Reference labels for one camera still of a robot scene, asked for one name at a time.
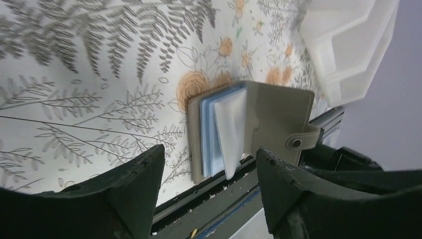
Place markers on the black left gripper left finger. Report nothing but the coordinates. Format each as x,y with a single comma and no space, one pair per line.
118,204

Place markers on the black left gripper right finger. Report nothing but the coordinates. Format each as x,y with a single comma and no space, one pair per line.
318,204

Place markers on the grey card holder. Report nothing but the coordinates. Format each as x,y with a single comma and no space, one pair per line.
277,118

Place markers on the blue credit card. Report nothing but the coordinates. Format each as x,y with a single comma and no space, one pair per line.
223,120

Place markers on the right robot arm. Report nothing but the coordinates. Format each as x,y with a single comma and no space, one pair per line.
324,157

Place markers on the floral table mat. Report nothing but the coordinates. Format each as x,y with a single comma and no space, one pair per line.
87,85

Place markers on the translucent plastic bin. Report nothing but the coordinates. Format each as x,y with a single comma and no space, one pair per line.
347,40

